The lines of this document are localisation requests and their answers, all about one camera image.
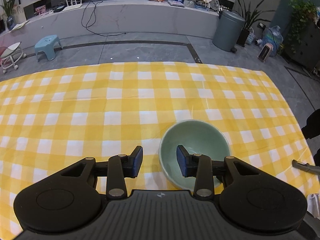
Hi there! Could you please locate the black power cable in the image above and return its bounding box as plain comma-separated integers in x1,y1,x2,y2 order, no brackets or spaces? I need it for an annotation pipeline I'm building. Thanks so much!
81,0,127,37

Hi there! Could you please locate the blue vase green plant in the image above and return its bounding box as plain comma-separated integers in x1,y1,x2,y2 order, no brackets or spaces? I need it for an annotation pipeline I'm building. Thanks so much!
1,0,16,31

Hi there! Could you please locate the green ceramic bowl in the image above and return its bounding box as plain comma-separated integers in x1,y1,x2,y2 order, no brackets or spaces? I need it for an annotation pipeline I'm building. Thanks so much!
159,120,231,191

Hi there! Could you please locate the pink small heater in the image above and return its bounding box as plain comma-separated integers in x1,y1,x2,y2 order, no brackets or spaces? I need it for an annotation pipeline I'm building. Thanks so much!
258,43,273,62

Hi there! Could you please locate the white wifi router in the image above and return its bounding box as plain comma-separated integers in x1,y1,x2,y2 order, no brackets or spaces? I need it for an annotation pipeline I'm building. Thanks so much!
63,0,82,11

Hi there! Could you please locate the blue water jug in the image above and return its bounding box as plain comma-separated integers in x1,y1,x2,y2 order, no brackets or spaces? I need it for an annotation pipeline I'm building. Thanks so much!
260,25,283,56

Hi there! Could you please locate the white marble tv console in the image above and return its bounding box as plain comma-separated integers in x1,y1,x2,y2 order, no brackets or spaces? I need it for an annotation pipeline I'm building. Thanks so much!
1,0,219,48

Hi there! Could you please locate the light blue plastic stool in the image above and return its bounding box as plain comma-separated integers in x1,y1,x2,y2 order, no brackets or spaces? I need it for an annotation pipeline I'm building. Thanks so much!
34,35,63,62

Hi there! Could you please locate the yellow checkered tablecloth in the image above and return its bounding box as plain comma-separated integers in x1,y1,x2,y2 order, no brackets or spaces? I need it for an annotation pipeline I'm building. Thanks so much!
1,62,319,239

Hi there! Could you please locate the potted floor plant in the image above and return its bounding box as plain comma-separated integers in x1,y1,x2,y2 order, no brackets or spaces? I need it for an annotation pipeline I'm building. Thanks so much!
236,0,275,47

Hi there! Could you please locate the small round rolling stool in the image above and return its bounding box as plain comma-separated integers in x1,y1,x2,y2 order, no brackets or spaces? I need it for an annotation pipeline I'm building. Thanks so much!
1,42,27,74

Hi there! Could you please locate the grey trash bin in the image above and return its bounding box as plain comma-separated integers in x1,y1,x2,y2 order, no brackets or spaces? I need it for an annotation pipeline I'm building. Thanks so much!
213,10,245,53

